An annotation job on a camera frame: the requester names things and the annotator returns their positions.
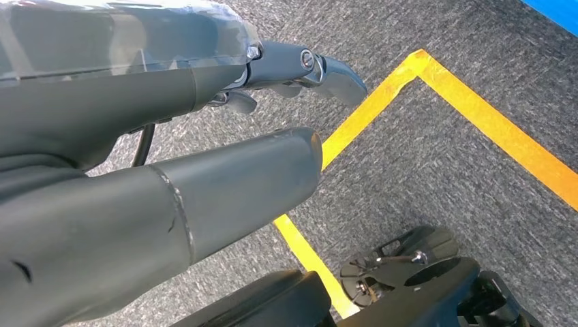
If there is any black robot leg shell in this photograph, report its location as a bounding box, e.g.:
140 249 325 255
170 270 336 327

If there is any black left hand cable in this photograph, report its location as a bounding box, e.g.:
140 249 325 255
130 123 157 169

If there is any black robot foot mechanism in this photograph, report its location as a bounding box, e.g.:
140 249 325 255
338 225 543 327

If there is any yellow tape square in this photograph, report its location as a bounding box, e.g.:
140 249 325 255
273 48 578 320

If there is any blue metal shelf rack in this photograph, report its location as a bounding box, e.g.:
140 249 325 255
521 0 578 38

